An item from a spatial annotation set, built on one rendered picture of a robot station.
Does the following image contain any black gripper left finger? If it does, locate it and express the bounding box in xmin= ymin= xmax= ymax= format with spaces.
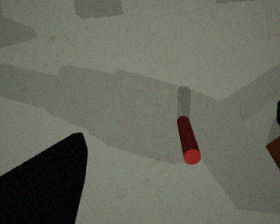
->
xmin=0 ymin=132 xmax=88 ymax=224

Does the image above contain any red peg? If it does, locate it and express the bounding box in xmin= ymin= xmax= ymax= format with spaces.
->
xmin=176 ymin=116 xmax=201 ymax=164

